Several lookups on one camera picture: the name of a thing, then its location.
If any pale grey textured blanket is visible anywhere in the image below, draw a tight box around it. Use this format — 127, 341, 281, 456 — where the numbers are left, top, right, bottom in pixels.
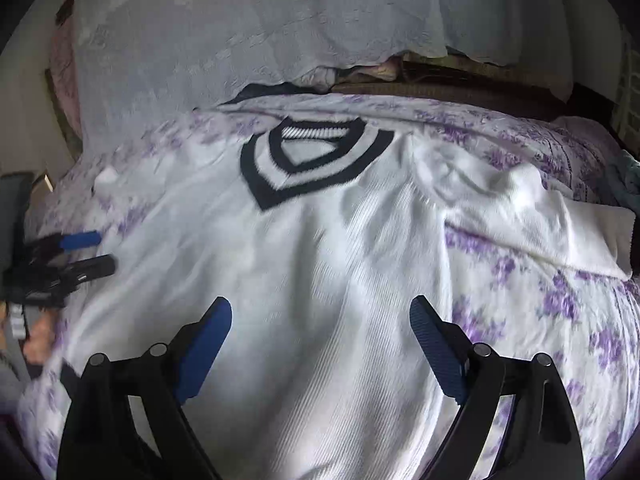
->
70, 0, 576, 133

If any purple floral bed sheet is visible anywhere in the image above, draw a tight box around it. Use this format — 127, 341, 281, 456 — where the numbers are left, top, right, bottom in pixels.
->
17, 91, 640, 480

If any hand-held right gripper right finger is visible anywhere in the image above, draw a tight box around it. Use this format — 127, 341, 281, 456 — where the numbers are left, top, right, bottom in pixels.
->
409, 295, 586, 480

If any pink pillow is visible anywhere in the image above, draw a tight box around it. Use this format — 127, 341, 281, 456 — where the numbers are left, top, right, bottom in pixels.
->
49, 7, 85, 138

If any dark cloth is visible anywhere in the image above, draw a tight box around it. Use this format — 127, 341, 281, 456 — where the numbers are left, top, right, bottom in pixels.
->
235, 81, 323, 106

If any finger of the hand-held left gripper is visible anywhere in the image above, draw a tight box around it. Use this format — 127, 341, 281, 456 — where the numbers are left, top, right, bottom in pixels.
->
52, 254, 117, 288
30, 230, 103, 257

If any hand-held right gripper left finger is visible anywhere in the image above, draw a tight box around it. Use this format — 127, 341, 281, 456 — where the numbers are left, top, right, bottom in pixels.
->
57, 296, 233, 480

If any white sweater with navy collar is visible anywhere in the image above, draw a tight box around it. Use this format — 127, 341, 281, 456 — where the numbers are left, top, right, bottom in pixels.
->
60, 116, 633, 480

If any brown wooden bed frame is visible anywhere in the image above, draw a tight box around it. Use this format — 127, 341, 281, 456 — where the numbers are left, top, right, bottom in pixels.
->
330, 60, 626, 148

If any teal cloth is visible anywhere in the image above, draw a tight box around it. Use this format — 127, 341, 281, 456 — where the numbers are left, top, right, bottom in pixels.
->
602, 149, 640, 207

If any person's left hand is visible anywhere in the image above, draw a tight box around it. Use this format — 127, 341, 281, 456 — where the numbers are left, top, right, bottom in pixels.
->
22, 310, 60, 367

